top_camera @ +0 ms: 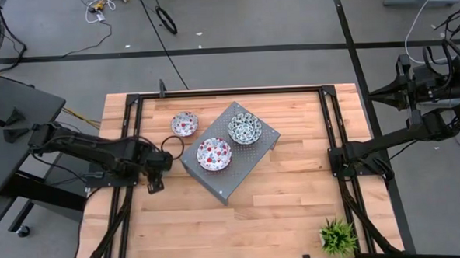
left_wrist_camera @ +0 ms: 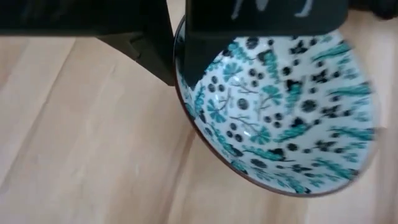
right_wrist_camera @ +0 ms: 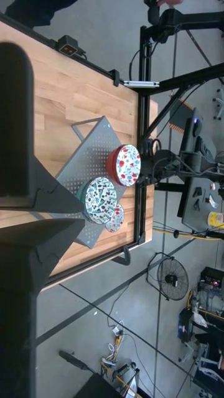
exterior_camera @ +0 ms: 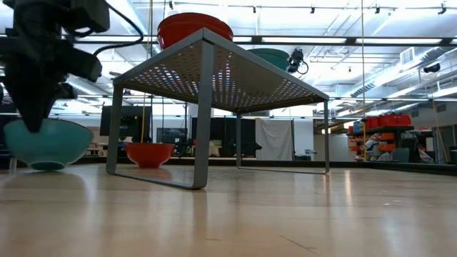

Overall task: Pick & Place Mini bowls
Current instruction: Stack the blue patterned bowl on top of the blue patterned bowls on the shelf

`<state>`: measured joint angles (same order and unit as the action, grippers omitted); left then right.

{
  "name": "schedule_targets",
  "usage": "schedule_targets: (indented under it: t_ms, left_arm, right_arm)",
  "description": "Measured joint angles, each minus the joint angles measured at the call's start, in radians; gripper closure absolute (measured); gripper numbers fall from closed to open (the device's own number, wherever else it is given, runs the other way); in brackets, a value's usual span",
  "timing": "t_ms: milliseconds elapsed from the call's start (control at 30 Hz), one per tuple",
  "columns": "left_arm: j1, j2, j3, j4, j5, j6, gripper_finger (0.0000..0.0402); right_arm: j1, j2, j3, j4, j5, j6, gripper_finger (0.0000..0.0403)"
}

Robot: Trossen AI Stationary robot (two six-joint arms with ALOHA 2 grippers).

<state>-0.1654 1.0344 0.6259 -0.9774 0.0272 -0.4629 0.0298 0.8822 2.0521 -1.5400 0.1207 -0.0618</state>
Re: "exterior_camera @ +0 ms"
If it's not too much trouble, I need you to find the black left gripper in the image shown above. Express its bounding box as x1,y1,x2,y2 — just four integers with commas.
0,34,72,134

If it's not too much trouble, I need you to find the teal floral ceramic bowl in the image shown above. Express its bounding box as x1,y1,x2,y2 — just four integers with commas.
248,48,291,61
253,56,291,71
3,119,95,171

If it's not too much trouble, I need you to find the red floral ceramic bowl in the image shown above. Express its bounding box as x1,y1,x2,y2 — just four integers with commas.
157,21,235,51
124,142,176,169
157,13,235,29

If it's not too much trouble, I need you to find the grey perforated metal shelf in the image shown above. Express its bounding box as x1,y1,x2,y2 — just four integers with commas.
105,27,331,191

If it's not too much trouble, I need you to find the black partition panel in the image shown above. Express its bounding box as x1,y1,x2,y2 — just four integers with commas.
191,116,256,158

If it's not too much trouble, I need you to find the white hanging cloth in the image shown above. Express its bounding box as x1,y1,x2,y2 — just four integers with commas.
255,118,294,161

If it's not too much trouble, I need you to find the storage rack with bins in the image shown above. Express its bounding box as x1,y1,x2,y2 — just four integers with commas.
345,114,417,162

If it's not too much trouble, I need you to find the large red storage bin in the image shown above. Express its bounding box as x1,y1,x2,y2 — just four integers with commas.
378,114,412,127

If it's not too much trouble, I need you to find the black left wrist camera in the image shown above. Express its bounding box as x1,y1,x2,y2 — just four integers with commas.
53,48,104,83

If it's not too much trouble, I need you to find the yellow cable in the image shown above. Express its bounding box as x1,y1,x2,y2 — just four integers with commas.
141,0,154,143

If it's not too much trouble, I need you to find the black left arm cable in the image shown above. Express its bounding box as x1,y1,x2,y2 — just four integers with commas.
91,0,144,56

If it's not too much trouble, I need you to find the black overhead camera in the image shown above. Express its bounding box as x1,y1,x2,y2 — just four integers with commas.
287,48,310,76

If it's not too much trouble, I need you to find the thin hanging cable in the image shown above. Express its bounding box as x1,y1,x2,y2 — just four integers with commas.
359,0,367,160

